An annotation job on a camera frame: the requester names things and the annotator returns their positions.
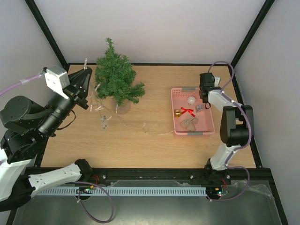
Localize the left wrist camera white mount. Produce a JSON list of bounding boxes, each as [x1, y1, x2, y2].
[[45, 66, 70, 99]]

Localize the light blue cable duct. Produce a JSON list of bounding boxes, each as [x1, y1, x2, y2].
[[38, 187, 207, 197]]

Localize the white ball ornament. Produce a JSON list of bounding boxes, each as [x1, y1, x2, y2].
[[187, 96, 196, 105]]

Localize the pink plastic basket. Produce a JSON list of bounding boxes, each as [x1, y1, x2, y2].
[[171, 87, 215, 136]]

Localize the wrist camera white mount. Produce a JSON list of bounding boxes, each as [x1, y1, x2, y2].
[[214, 76, 221, 87], [45, 66, 70, 99]]

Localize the purple floor cable loop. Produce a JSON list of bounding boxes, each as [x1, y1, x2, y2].
[[76, 180, 115, 223]]

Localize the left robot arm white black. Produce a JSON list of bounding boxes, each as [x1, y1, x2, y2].
[[0, 66, 92, 211]]

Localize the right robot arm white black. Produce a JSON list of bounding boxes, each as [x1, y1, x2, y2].
[[199, 73, 254, 184]]

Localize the burlap bow ornament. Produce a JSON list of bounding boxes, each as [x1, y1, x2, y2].
[[180, 116, 199, 132]]

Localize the small green christmas tree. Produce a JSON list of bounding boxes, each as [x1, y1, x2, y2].
[[95, 37, 145, 106]]

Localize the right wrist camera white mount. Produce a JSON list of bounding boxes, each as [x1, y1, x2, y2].
[[214, 76, 221, 87]]

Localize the clear string lights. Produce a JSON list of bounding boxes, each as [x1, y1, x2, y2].
[[83, 58, 175, 135]]

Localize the red ribbon bow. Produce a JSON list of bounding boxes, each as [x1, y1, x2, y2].
[[180, 107, 195, 117]]

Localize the black aluminium rail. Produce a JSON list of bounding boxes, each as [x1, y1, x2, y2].
[[23, 167, 272, 186]]

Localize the silver gift box ornament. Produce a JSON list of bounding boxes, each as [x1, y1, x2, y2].
[[195, 104, 205, 113]]

